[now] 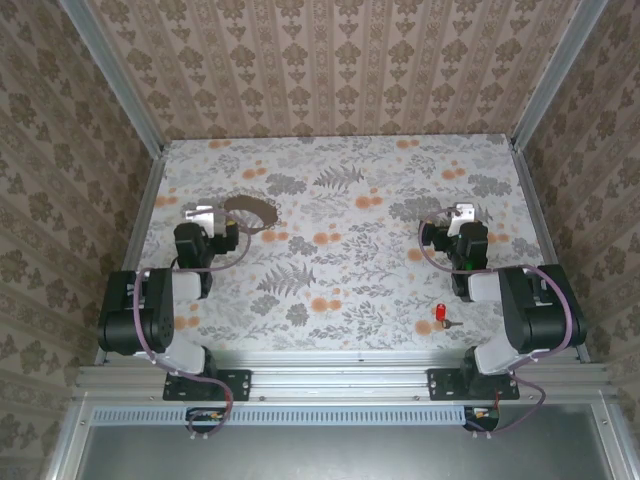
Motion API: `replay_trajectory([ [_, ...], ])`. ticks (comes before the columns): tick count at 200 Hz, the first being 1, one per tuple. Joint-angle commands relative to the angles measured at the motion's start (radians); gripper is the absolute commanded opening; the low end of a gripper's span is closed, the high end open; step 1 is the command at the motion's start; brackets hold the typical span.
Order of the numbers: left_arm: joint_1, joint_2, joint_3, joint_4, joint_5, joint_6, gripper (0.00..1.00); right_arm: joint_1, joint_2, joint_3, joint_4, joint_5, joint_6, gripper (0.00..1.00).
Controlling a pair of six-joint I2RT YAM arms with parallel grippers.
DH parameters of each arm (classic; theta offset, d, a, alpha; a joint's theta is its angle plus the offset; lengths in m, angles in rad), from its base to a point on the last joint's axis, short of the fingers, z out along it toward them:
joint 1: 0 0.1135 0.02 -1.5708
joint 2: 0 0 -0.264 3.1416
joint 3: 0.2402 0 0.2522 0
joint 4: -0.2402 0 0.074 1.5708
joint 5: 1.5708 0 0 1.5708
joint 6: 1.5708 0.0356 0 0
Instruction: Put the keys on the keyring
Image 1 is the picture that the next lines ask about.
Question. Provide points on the red-headed key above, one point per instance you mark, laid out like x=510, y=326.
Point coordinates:
x=440, y=312

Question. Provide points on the aluminium table side rail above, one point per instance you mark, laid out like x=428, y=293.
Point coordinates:
x=540, y=220
x=141, y=220

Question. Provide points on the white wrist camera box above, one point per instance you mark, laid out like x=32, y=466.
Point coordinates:
x=205, y=217
x=462, y=212

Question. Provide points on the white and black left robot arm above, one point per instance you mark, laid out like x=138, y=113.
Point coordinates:
x=150, y=310

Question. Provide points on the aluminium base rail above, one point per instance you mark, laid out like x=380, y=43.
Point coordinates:
x=340, y=375

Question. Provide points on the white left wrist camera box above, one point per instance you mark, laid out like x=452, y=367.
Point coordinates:
x=205, y=217

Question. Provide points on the aluminium lower frame bar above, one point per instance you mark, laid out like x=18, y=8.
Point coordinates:
x=65, y=450
x=617, y=450

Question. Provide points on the aluminium frame post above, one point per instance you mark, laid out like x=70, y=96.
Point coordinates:
x=115, y=80
x=555, y=80

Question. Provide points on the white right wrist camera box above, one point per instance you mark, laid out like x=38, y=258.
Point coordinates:
x=462, y=212

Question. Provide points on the grey metal panel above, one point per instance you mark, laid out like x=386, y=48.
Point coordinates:
x=350, y=455

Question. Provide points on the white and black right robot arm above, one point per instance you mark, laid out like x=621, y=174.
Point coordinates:
x=540, y=315

